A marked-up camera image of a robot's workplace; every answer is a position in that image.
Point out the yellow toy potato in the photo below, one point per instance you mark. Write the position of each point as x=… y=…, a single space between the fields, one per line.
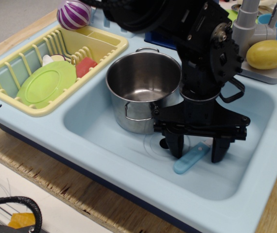
x=263 y=55

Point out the yellow dish rack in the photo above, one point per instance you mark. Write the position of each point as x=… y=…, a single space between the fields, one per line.
x=15 y=68

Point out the yellow tape piece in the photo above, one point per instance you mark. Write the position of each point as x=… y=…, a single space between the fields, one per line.
x=21 y=220

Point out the green plastic plate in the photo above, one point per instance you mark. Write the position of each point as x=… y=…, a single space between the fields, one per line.
x=47 y=83

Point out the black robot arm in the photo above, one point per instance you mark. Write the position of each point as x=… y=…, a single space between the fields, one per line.
x=202 y=34

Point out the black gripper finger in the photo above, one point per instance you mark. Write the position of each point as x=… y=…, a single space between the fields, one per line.
x=219 y=149
x=174 y=143

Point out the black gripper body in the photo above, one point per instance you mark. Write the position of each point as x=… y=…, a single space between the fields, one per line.
x=206 y=119

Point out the grey toy faucet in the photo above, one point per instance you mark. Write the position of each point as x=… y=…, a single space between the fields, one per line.
x=246 y=32

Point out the dark blue plastic bin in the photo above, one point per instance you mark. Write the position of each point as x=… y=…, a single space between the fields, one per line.
x=160 y=40

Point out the blue handled white spoon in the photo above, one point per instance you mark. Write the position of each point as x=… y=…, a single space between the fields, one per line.
x=189 y=159

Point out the stainless steel pot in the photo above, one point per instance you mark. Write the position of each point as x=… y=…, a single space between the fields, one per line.
x=140 y=83

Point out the white purple toy slice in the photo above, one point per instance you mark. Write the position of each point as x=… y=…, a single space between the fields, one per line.
x=53 y=58

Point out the red toy food block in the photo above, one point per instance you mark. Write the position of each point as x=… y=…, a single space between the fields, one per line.
x=83 y=67

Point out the purple striped toy onion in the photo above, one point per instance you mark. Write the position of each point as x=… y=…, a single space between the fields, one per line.
x=73 y=14

